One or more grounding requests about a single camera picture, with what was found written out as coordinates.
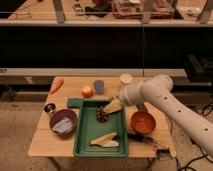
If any dark grape bunch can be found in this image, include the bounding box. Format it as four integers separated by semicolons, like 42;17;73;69
96;106;108;122

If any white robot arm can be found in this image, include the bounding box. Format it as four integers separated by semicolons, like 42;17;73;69
103;74;213;158

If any blue-grey cup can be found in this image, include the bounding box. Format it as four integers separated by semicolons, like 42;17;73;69
93;80;104;94

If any white paper cup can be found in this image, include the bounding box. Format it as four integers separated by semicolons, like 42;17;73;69
119;73;133;87

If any black remote control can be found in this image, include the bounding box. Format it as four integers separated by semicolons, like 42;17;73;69
136;103;148;112

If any orange apple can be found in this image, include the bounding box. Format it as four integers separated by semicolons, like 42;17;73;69
81;86;93;98

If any orange bowl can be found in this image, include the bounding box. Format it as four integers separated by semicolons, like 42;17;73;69
131;111;156;134

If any green plastic tray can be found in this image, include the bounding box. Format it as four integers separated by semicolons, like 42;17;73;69
73;100;128;157

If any green sponge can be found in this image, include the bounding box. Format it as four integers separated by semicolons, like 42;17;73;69
67;98;83;109

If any wooden table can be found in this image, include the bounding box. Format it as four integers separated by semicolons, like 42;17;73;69
28;77;176;159

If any white cloth in bowl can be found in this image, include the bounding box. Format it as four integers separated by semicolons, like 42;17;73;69
52;117;73;134

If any purple bowl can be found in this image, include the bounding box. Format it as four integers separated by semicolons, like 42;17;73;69
49;109;77;136

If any orange carrot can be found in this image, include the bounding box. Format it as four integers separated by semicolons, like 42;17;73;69
50;79;64;94

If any small dark round tin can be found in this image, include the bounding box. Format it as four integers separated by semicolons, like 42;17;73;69
44;103;56;113

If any black box on shelf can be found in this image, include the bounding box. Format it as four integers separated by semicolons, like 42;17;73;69
185;54;213;82

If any black cable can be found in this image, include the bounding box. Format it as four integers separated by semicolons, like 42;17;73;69
175;103;213;171

